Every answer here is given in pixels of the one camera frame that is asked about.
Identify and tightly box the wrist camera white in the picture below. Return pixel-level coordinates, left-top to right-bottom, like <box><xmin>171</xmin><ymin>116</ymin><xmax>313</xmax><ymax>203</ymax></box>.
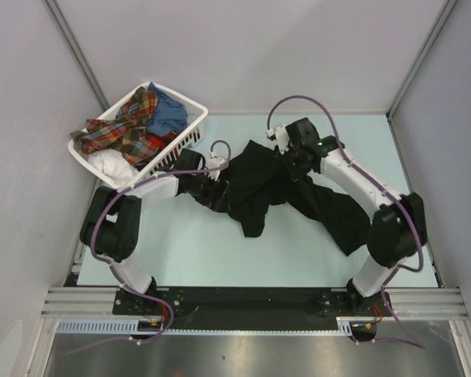
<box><xmin>206</xmin><ymin>156</ymin><xmax>227</xmax><ymax>181</ymax></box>
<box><xmin>266</xmin><ymin>125</ymin><xmax>290</xmax><ymax>155</ymax></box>

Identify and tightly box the black long sleeve shirt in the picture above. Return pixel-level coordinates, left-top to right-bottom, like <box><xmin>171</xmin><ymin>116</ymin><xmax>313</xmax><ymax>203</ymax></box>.
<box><xmin>220</xmin><ymin>141</ymin><xmax>371</xmax><ymax>256</ymax></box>

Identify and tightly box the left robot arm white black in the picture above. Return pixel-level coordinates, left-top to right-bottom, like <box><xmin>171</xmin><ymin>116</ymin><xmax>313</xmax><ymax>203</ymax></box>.
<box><xmin>79</xmin><ymin>149</ymin><xmax>230</xmax><ymax>314</ymax></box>

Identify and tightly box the plaid long sleeve shirt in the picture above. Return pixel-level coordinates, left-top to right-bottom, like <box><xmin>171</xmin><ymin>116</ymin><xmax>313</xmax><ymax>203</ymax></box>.
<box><xmin>71</xmin><ymin>87</ymin><xmax>160</xmax><ymax>170</ymax></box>

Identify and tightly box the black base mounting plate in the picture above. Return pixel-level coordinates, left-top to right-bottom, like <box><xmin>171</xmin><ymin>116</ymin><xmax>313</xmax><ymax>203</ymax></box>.
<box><xmin>112</xmin><ymin>285</ymin><xmax>393</xmax><ymax>333</ymax></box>

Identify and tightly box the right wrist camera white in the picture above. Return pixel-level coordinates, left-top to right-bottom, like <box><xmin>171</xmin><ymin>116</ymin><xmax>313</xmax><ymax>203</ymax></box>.
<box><xmin>266</xmin><ymin>125</ymin><xmax>290</xmax><ymax>155</ymax></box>

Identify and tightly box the blue shirt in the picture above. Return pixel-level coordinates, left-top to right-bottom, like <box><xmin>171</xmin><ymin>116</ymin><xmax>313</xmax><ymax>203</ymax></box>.
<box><xmin>147</xmin><ymin>82</ymin><xmax>188</xmax><ymax>137</ymax></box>

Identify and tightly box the white shirt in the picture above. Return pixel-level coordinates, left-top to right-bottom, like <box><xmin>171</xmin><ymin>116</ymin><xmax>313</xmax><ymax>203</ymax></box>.
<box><xmin>88</xmin><ymin>149</ymin><xmax>138</xmax><ymax>185</ymax></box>

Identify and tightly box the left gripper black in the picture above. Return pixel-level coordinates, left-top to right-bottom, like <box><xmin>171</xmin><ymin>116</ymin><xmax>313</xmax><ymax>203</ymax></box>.
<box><xmin>188</xmin><ymin>169</ymin><xmax>229</xmax><ymax>213</ymax></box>

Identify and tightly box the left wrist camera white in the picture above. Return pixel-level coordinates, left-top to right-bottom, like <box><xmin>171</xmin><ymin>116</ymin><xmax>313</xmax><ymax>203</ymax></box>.
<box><xmin>206</xmin><ymin>156</ymin><xmax>227</xmax><ymax>181</ymax></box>

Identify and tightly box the red shirt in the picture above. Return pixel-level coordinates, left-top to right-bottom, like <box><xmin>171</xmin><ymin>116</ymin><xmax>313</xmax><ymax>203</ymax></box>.
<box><xmin>146</xmin><ymin>132</ymin><xmax>178</xmax><ymax>152</ymax></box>

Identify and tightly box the white slotted cable duct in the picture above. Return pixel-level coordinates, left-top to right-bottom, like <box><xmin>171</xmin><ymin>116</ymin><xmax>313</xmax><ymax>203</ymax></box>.
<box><xmin>57</xmin><ymin>317</ymin><xmax>376</xmax><ymax>338</ymax></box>

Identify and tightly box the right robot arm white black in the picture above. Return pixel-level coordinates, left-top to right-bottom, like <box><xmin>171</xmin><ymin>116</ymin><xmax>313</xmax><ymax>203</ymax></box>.
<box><xmin>267</xmin><ymin>118</ymin><xmax>427</xmax><ymax>315</ymax></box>

